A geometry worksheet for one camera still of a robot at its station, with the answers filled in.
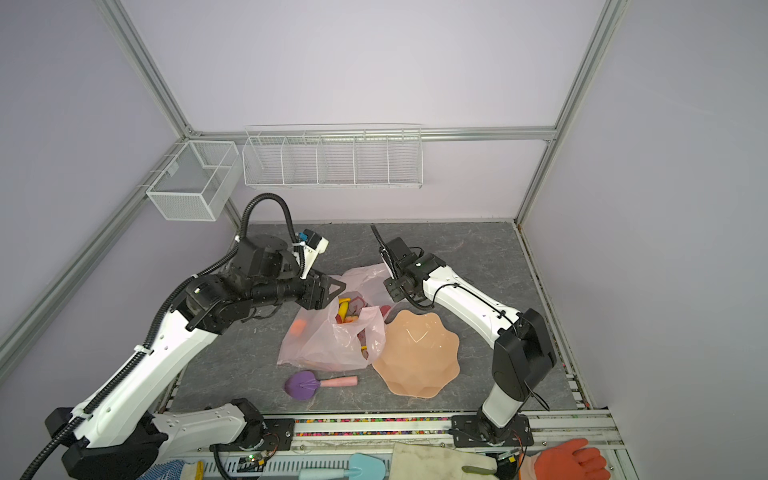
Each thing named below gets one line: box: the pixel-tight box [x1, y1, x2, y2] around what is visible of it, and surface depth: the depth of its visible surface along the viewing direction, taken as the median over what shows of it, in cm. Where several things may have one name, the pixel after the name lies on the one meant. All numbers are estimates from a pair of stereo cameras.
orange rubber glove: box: [534, 438, 611, 480], surface depth 70 cm
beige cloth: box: [389, 442, 498, 480], surface depth 71 cm
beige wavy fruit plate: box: [372, 309, 460, 399], surface depth 84 cm
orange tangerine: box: [290, 319, 306, 335], surface depth 90 cm
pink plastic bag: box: [334, 263, 393, 371], surface depth 77 cm
